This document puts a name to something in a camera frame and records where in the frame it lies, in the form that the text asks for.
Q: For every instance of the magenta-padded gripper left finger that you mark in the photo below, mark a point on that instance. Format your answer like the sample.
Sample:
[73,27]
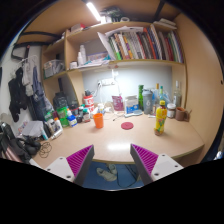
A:
[61,166]

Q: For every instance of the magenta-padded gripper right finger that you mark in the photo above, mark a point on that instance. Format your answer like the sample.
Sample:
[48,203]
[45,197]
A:
[163,165]

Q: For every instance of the yellow drink bottle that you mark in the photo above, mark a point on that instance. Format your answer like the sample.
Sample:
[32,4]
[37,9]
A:
[160,120]

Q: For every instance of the beige shoe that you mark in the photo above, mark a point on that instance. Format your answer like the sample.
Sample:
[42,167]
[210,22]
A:
[113,168]
[105,176]

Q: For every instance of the white bottle with blue cap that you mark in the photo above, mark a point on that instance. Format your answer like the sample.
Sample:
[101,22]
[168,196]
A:
[72,120]

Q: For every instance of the black bag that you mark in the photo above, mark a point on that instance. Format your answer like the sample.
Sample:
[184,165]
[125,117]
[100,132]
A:
[16,146]

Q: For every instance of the green packet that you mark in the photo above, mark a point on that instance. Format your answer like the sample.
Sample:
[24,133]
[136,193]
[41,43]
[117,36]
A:
[62,115]

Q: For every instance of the brown mug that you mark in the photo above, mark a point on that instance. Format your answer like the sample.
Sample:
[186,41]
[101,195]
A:
[180,114]

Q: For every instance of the flat round red coaster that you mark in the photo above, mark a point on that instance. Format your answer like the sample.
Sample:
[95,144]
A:
[127,125]

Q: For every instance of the brown jar with white lid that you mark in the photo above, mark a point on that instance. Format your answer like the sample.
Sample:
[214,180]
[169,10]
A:
[171,111]

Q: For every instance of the dark jar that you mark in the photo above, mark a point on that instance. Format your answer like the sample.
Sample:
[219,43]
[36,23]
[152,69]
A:
[86,116]

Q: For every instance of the orange plastic cup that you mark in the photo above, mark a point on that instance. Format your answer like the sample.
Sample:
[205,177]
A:
[98,121]

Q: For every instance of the light blue hairbrush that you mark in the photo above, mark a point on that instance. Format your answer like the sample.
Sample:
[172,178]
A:
[133,114]

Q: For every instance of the grey shaker bottle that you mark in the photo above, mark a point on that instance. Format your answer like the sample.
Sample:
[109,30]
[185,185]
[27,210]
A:
[147,103]

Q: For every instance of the thin black pen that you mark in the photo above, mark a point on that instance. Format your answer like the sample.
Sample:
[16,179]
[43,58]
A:
[118,118]

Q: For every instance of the black box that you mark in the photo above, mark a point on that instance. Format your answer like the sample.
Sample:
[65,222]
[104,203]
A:
[60,100]

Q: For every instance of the blue plastic bag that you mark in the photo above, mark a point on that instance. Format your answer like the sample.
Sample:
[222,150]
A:
[166,98]

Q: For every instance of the white and blue box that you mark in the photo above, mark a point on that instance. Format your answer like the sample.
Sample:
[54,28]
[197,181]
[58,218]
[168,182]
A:
[131,105]

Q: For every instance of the small white bottle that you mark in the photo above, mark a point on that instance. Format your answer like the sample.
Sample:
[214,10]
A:
[101,109]

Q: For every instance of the clear glass bottle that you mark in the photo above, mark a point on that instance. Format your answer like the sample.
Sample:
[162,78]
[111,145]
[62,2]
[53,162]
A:
[177,96]

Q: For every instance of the red and white canister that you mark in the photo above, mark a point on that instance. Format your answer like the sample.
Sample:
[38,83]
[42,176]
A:
[88,101]

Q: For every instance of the clear bottle with green cap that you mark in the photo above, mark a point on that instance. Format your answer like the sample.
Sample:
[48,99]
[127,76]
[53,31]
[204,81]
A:
[161,93]

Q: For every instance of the bottle with gold cap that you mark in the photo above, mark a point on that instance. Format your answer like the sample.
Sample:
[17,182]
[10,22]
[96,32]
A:
[157,90]

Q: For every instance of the magenta pouch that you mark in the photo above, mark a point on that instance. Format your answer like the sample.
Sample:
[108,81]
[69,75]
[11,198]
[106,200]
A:
[117,103]

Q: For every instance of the hanging clothes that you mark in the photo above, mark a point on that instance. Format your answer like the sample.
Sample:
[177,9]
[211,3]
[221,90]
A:
[18,96]

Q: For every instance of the white power strip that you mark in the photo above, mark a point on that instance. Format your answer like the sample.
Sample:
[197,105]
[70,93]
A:
[106,82]

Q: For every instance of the white LED desk lamp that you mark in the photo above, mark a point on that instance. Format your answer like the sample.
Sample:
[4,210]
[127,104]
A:
[115,71]

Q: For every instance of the wooden shelf unit with books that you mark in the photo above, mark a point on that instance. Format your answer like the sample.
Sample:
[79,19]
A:
[133,45]

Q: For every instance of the ceiling tube light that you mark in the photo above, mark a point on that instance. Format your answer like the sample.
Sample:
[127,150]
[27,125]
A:
[93,11]

